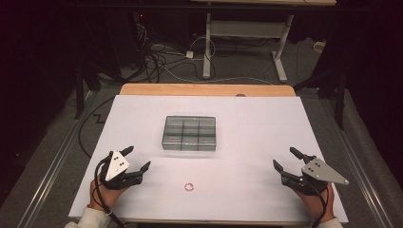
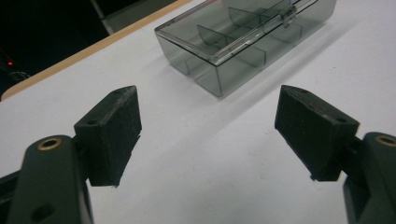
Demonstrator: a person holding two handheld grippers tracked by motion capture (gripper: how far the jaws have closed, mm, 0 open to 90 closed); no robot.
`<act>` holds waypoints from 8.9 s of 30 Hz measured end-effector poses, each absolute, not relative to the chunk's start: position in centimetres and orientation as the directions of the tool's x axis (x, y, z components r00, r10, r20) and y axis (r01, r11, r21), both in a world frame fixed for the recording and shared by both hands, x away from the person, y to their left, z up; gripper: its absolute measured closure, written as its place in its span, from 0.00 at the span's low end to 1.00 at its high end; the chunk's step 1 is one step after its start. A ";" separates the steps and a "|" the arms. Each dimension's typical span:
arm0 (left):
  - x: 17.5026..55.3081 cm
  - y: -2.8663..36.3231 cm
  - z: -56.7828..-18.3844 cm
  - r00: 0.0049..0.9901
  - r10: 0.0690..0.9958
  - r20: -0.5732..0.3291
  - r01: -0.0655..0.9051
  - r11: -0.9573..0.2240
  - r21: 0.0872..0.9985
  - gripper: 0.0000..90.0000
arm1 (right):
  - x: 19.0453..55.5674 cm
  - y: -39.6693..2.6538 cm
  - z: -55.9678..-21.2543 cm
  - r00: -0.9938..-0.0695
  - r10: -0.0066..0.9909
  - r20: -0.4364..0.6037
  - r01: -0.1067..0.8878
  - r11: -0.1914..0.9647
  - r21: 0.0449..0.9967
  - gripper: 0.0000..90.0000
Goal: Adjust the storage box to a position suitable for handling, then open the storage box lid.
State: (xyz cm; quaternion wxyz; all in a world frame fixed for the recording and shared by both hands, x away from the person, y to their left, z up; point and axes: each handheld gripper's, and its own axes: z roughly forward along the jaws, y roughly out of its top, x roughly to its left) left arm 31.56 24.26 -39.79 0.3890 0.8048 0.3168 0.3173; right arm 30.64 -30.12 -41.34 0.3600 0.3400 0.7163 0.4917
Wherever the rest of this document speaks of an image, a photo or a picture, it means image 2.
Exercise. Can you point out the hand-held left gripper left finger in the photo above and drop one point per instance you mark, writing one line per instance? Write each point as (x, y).
(110, 140)

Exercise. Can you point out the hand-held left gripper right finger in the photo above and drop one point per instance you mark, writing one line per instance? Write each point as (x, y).
(314, 137)

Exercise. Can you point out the transparent grey plastic compartment box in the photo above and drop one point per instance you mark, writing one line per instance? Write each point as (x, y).
(230, 46)

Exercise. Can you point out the wooden table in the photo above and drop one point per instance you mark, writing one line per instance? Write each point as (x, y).
(77, 56)

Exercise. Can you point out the white paper table cover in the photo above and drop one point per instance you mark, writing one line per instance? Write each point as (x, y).
(199, 161)

